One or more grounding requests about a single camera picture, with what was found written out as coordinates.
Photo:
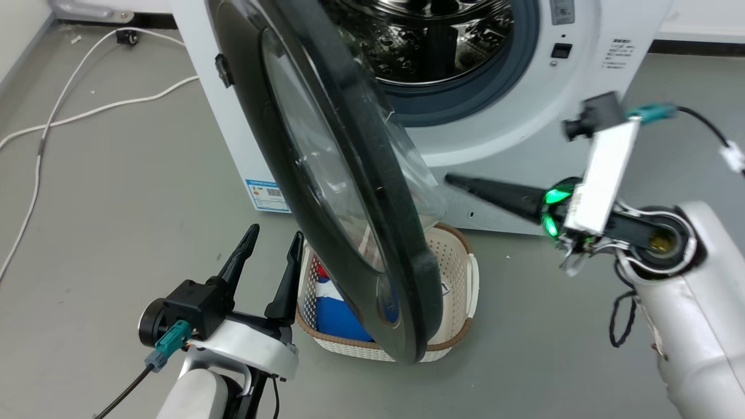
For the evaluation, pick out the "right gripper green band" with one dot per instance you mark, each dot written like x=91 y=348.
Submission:
x=625 y=227

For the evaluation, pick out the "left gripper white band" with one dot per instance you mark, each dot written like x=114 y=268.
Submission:
x=250 y=346

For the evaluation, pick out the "black round washing machine door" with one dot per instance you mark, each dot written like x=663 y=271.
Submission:
x=364 y=151

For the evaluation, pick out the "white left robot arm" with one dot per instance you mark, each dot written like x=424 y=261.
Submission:
x=195 y=396

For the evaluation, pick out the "white front-load washing machine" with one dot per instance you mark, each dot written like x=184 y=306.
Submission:
x=512 y=134

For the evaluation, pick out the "grey rubber door gasket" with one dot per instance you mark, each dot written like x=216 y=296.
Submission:
x=495 y=87

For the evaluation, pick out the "black door lock socket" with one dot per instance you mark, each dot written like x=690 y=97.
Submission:
x=561 y=50

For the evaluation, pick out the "steel washing machine drum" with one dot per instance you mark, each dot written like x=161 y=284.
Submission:
x=430 y=41

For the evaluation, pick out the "blue energy label sticker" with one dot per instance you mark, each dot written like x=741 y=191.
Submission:
x=268 y=195

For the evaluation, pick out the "blue red white garment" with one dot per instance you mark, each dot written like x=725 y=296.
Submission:
x=337 y=314

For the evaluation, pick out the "white plastic laundry basket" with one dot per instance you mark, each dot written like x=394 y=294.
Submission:
x=455 y=273

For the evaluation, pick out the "printed text instruction sticker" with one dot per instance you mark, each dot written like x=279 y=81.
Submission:
x=618 y=53

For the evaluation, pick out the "grey rating label sticker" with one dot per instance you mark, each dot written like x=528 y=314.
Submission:
x=562 y=10

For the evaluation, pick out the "small black floor plug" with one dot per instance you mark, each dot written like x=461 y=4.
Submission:
x=127 y=37

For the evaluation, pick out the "grey appliance base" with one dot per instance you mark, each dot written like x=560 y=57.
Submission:
x=87 y=9

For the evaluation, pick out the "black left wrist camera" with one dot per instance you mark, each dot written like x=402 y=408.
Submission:
x=186 y=302

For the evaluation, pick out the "right wrist camera white plate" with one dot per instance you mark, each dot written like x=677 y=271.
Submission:
x=605 y=169

